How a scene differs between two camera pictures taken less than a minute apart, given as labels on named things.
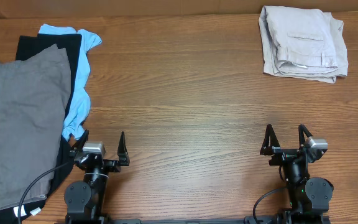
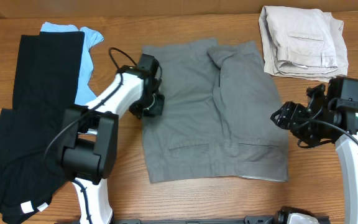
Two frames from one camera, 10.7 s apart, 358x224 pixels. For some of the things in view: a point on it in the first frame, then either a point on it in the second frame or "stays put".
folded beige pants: x=302 y=43 stays put
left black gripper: x=114 y=165 to x=156 y=108
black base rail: x=254 y=219 stays put
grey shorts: x=23 y=105 to x=217 y=122
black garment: x=11 y=216 to x=23 y=166
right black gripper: x=283 y=154 to x=289 y=113
